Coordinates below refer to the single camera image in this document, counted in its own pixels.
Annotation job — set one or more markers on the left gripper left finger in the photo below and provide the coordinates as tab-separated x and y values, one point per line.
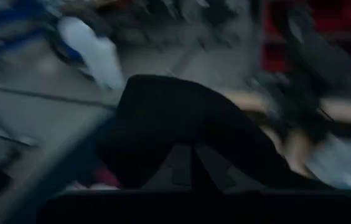
178	174

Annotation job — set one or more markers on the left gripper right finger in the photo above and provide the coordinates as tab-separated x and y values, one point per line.
225	179

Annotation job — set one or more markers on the black garment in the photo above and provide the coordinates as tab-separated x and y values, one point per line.
169	109

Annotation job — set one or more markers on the coral pink garment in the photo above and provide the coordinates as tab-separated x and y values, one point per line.
108	179

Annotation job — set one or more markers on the white garment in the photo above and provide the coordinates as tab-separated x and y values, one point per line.
343	161

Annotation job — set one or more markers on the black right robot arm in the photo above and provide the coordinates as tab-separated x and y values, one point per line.
306	102

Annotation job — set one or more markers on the navy white striped fabric bin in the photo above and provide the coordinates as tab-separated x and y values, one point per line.
54	165

